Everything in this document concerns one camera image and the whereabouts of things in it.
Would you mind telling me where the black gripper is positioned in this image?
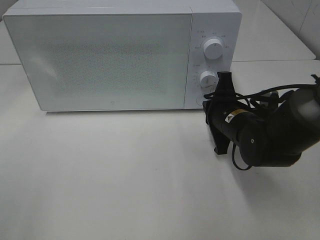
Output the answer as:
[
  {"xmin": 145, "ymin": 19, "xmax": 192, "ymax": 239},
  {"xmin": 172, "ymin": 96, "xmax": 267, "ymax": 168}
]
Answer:
[{"xmin": 203, "ymin": 71, "xmax": 250, "ymax": 155}]

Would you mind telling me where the round door release button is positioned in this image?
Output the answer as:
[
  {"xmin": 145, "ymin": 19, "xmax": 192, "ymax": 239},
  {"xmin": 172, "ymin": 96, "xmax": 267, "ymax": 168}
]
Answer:
[{"xmin": 196, "ymin": 94, "xmax": 207, "ymax": 108}]

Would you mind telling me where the white timer knob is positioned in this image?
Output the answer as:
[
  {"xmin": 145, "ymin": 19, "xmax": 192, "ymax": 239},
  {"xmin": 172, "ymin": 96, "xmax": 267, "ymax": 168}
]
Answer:
[{"xmin": 199, "ymin": 70, "xmax": 218, "ymax": 89}]

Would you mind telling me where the white microwave door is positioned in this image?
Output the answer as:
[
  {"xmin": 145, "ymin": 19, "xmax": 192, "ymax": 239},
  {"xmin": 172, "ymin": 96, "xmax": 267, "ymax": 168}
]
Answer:
[{"xmin": 4, "ymin": 14, "xmax": 192, "ymax": 112}]

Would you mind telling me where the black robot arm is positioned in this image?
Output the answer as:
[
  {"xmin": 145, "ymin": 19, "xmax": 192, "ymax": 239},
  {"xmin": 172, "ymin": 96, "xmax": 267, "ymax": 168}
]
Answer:
[{"xmin": 203, "ymin": 71, "xmax": 320, "ymax": 168}]

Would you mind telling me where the white upper power knob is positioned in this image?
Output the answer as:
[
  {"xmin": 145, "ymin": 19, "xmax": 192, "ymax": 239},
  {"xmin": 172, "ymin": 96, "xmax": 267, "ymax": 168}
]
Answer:
[{"xmin": 203, "ymin": 36, "xmax": 224, "ymax": 60}]

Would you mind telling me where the white microwave oven body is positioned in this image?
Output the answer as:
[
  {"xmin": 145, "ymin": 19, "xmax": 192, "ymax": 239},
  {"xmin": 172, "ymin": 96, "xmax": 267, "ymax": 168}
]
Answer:
[{"xmin": 2, "ymin": 0, "xmax": 242, "ymax": 111}]

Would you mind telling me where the black camera cable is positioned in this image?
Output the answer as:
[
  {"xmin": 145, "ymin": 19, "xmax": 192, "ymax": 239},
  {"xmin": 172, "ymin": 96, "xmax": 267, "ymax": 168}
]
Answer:
[{"xmin": 201, "ymin": 83, "xmax": 318, "ymax": 171}]

